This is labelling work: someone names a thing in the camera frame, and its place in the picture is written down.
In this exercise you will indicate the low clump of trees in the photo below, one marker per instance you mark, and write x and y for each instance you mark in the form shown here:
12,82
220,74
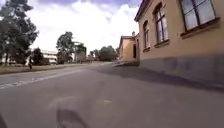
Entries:
107,53

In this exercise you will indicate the yellow building with arched windows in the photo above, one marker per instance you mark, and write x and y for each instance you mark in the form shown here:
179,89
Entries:
186,41

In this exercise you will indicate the dark leafy tree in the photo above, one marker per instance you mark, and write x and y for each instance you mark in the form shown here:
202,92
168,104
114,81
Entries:
65,45

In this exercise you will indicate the dark bush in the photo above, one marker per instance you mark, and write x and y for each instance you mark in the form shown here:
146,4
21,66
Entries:
37,56

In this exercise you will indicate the dry grass strip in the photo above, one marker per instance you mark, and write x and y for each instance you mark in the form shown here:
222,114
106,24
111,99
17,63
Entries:
30,68

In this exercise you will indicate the pale painted road line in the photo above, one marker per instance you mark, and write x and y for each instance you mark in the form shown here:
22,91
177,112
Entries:
31,80

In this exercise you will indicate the tall dark trees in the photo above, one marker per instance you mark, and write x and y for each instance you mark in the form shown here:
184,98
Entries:
15,31

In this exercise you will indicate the white building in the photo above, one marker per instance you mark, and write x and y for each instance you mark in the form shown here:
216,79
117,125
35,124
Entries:
50,56

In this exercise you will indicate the small yellow building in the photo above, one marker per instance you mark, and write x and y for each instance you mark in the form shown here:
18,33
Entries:
126,50

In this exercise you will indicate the grey asphalt road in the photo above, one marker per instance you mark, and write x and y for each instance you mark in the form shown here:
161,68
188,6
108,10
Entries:
126,100

